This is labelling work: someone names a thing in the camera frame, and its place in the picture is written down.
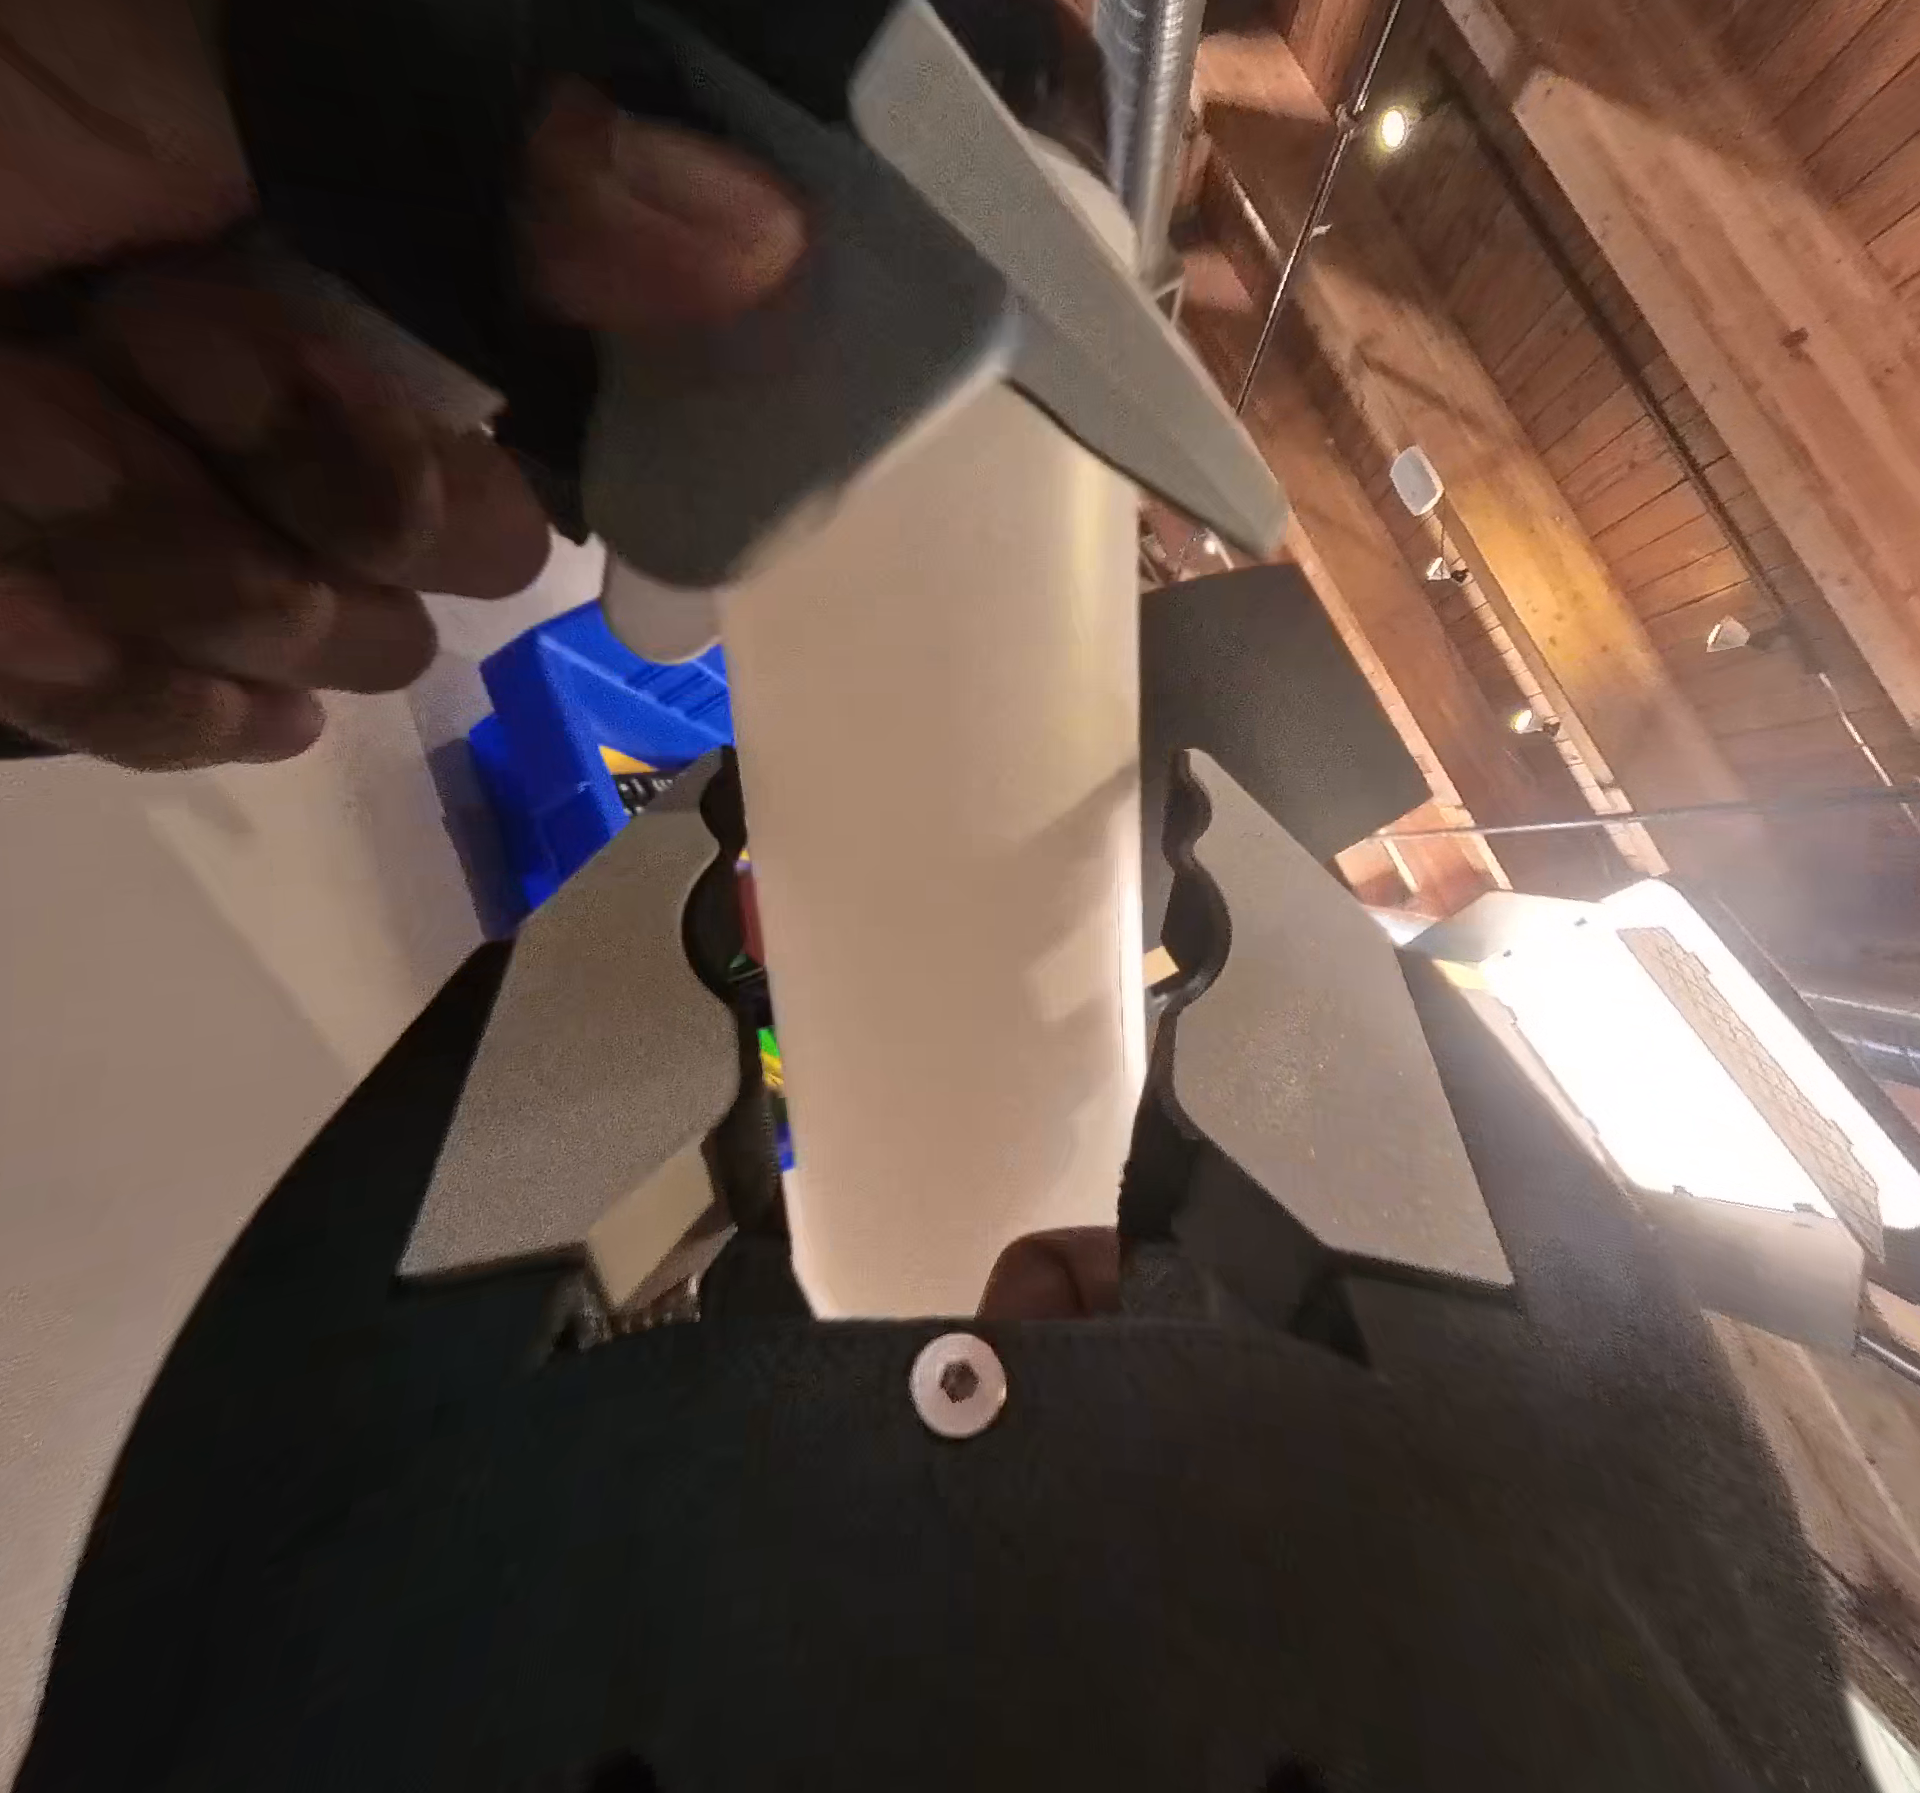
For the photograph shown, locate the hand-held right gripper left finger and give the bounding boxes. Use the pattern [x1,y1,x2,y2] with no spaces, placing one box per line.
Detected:
[400,752,793,1322]

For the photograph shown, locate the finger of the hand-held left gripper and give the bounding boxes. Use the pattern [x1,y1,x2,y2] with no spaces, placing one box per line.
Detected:
[579,24,1022,660]
[849,0,1294,559]

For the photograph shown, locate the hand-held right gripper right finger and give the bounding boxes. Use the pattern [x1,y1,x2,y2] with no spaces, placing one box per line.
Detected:
[1123,744,1522,1333]

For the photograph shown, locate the white squeeze bottle black cap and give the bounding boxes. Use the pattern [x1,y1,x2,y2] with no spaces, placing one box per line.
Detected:
[715,378,1160,1322]

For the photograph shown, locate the person's left hand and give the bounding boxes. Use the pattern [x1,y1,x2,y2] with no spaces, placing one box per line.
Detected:
[0,0,819,774]

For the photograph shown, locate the studio light panel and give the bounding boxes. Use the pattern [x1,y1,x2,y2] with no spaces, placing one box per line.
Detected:
[1404,878,1920,1231]

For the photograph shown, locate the blue plastic bin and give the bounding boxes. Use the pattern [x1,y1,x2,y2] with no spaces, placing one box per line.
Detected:
[460,603,801,1172]

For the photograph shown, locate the silver ceiling duct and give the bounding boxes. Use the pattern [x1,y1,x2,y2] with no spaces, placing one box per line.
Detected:
[1090,0,1225,301]

